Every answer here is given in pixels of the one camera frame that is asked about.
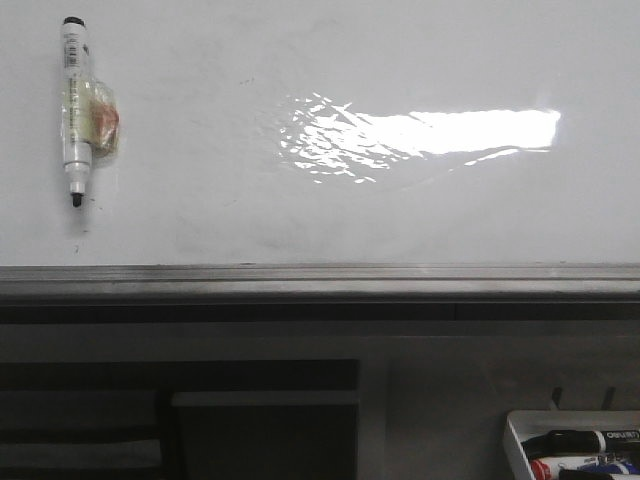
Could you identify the white black-tipped whiteboard marker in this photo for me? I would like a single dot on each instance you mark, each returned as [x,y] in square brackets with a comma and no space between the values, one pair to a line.
[90,120]

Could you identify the dark cabinet below whiteboard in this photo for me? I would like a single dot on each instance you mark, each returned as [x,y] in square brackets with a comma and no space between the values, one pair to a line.
[252,419]

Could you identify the white whiteboard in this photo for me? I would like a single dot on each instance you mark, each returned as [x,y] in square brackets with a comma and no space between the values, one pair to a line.
[284,132]

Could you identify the white plastic marker tray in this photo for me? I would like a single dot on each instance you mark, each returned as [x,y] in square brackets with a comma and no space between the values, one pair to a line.
[522,425]

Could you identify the black capped marker in tray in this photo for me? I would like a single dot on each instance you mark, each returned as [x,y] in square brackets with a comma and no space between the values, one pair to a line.
[581,442]

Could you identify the red capped marker in tray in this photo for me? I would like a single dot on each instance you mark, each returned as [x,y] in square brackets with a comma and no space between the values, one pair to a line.
[549,468]

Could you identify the blue capped marker in tray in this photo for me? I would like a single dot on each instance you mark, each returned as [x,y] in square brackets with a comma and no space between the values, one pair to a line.
[618,466]

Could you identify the aluminium whiteboard bottom rail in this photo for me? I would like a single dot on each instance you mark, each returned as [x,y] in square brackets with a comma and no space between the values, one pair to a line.
[320,283]

